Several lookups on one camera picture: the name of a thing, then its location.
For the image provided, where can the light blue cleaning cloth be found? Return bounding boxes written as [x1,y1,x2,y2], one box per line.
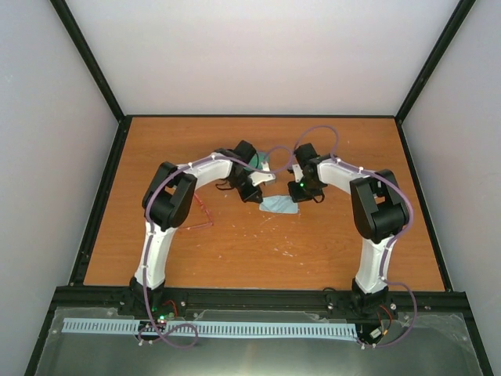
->
[259,195,299,215]

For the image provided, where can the grey-green glasses case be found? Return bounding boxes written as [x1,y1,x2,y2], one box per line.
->
[247,151,269,172]

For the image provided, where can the red transparent sunglasses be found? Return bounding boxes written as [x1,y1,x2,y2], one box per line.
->
[182,194,214,230]

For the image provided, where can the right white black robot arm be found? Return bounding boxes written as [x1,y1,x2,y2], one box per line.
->
[287,143,413,316]

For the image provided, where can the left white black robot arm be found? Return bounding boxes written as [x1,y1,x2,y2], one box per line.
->
[130,140,263,316]

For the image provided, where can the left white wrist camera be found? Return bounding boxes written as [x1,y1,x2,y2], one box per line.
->
[249,161,276,186]

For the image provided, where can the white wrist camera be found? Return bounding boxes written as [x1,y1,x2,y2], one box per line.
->
[292,164,304,183]
[249,161,276,186]

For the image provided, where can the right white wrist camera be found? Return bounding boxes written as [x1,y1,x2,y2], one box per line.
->
[292,164,304,183]

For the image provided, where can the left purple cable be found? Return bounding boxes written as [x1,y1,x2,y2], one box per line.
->
[142,146,293,349]

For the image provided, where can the purple cable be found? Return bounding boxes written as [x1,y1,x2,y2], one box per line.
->
[142,146,293,349]
[294,125,417,350]

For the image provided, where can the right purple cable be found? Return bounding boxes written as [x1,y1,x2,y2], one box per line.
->
[294,125,417,350]

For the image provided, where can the left controller board with wires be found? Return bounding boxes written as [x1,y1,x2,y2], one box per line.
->
[151,299,178,325]

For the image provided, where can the right connector with wires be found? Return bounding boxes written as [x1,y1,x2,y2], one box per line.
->
[369,305,393,343]

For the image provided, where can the black aluminium front rail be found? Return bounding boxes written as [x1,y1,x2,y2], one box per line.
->
[52,285,469,320]

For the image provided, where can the light blue slotted cable duct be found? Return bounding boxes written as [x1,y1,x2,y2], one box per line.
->
[61,318,357,341]

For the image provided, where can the right black frame post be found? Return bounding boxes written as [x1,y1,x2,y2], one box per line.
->
[395,0,476,125]

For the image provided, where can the black frame post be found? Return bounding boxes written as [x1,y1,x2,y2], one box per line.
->
[395,0,476,125]
[49,0,125,123]

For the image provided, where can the left black frame post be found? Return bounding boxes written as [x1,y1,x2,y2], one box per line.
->
[49,0,125,123]

